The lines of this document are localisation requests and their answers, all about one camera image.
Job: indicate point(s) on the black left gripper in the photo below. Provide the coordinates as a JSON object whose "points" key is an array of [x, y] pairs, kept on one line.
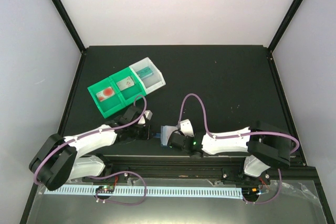
{"points": [[146, 135]]}

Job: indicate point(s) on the blue leather card holder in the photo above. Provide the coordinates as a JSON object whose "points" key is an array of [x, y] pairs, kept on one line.
{"points": [[165, 133]]}

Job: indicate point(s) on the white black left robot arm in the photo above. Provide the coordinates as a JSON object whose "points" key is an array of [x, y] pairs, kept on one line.
{"points": [[63, 158]]}

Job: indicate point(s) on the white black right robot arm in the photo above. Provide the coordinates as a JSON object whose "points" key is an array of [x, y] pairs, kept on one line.
{"points": [[266, 146]]}

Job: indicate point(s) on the white card red pattern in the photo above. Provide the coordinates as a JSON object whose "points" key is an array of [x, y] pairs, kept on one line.
{"points": [[125, 83]]}

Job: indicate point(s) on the card with red circle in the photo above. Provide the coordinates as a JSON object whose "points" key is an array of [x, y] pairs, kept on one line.
{"points": [[105, 94]]}

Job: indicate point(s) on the teal card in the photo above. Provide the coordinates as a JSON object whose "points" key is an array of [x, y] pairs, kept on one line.
{"points": [[144, 73]]}

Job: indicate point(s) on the white translucent bin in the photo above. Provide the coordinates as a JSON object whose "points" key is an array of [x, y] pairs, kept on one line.
{"points": [[152, 83]]}

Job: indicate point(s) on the green bin left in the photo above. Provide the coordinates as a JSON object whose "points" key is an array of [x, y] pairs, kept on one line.
{"points": [[111, 105]]}

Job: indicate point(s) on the green bin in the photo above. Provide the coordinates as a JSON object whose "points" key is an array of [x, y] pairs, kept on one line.
{"points": [[129, 95], [111, 105]]}

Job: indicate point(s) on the green bin middle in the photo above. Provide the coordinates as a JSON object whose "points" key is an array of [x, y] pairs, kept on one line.
{"points": [[129, 95]]}

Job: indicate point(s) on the left controller circuit board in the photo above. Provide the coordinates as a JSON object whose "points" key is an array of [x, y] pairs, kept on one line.
{"points": [[106, 189]]}

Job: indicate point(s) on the controller circuit board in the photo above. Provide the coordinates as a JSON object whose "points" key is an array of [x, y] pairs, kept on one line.
{"points": [[252, 191], [106, 189]]}

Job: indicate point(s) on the right controller circuit board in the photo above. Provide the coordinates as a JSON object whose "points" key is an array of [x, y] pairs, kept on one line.
{"points": [[252, 191]]}

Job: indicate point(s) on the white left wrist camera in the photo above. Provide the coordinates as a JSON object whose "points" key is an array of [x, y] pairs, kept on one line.
{"points": [[145, 117]]}

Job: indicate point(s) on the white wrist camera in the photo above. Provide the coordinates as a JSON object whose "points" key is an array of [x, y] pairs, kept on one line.
{"points": [[145, 117], [186, 128]]}

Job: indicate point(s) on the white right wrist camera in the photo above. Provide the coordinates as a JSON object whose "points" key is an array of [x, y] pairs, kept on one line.
{"points": [[186, 128]]}

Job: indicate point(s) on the black aluminium frame rail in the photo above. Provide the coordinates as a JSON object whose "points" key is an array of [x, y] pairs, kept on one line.
{"points": [[171, 167]]}

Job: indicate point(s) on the light blue slotted cable duct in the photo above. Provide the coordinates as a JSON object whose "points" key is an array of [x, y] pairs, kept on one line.
{"points": [[151, 191]]}

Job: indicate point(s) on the black left corner post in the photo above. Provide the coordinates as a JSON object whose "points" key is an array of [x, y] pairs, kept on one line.
{"points": [[69, 24]]}

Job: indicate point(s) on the black corner post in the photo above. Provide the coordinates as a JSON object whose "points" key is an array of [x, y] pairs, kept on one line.
{"points": [[293, 8], [69, 24]]}

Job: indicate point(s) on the black right corner post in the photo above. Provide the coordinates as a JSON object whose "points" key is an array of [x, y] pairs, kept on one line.
{"points": [[293, 8]]}

